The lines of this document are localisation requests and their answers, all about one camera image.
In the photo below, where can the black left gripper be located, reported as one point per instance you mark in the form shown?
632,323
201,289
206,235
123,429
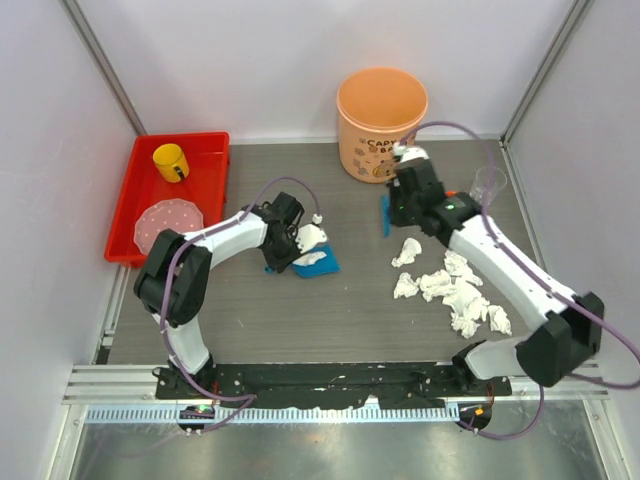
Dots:
279,264

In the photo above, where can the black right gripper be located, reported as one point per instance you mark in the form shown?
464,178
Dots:
397,218

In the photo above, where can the blue hand brush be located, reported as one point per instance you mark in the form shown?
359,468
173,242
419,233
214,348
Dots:
385,215

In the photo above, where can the blue plastic dustpan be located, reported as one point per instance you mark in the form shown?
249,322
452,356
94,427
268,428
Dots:
328,265

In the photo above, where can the orange capybara bucket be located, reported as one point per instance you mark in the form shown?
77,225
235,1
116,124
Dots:
376,107

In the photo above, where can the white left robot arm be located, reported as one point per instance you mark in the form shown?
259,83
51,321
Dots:
173,282

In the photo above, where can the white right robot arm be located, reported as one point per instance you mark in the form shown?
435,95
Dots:
562,335

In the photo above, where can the white paper scrap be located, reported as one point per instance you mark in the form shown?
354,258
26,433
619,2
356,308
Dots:
406,286
468,306
411,248
310,258
438,284

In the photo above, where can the clear plastic cup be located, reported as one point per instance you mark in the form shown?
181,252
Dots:
489,181

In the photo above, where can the clear plastic item in bin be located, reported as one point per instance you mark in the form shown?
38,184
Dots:
175,214

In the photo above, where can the red plastic bin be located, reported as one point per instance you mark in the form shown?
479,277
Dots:
208,157

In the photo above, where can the yellow cup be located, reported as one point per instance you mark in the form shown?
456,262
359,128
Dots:
170,161

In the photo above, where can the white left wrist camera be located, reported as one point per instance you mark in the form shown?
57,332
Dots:
311,235

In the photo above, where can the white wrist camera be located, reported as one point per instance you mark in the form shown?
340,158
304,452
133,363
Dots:
311,235
403,153

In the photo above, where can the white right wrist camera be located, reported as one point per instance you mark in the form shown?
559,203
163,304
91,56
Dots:
403,153

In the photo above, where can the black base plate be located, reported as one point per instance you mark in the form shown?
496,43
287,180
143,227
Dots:
338,386

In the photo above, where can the white cable duct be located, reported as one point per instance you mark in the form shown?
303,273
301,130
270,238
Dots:
192,414

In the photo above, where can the aluminium rail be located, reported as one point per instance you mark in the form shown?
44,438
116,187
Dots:
119,384

